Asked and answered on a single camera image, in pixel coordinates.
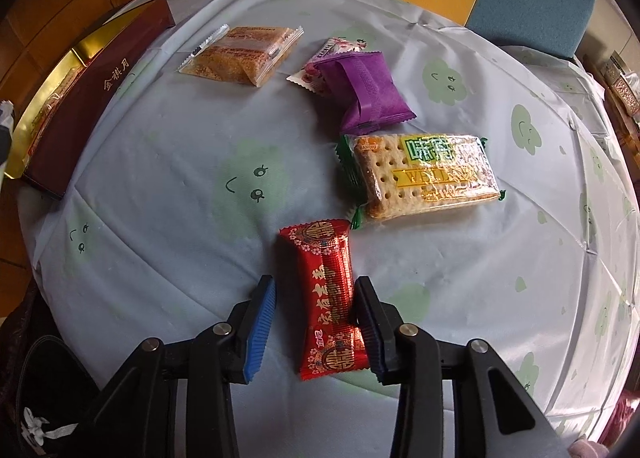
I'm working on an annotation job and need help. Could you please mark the brown tin box gold inside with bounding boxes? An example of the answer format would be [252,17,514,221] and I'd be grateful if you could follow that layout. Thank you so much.
[9,0,176,201]

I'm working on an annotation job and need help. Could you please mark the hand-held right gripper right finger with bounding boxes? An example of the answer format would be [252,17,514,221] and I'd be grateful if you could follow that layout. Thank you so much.
[352,276,571,458]

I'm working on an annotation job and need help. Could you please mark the small white box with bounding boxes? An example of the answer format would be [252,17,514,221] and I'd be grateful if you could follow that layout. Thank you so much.
[602,53,626,84]

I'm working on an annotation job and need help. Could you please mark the red gold snack packet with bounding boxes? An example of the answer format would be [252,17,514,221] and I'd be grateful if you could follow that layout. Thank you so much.
[278,219,373,382]

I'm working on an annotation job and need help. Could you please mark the white ribbon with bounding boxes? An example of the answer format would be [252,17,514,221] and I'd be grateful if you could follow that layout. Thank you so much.
[22,408,76,444]

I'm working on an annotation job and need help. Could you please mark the patterned tissue box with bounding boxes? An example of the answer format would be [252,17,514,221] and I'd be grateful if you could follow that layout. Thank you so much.
[607,73,640,116]

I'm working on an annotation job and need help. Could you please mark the white cloud-print tablecloth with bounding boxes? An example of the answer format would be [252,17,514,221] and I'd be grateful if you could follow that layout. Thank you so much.
[17,0,638,444]

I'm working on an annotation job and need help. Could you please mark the purple snack packet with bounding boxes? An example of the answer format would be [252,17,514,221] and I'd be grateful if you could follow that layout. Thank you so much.
[315,51,417,136]

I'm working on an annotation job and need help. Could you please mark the green yellow cracker packet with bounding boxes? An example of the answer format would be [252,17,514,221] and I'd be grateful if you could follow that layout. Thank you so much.
[334,133,507,230]

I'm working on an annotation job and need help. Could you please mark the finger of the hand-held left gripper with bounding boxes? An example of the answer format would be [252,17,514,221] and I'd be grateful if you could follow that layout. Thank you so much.
[0,100,13,179]

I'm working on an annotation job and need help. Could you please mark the black bag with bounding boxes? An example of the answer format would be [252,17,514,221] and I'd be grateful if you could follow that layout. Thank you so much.
[0,333,106,458]

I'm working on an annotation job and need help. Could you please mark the white pink floral snack packet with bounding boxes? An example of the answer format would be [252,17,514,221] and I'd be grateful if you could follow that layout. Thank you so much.
[286,37,368,96]

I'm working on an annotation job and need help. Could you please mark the pink cloth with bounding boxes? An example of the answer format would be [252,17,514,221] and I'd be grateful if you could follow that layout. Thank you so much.
[600,390,640,458]

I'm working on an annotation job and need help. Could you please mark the clear rice crisp packet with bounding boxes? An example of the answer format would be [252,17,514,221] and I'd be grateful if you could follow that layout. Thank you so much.
[178,25,305,88]

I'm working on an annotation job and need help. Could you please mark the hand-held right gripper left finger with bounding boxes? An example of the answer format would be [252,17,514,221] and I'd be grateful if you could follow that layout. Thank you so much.
[85,275,277,458]

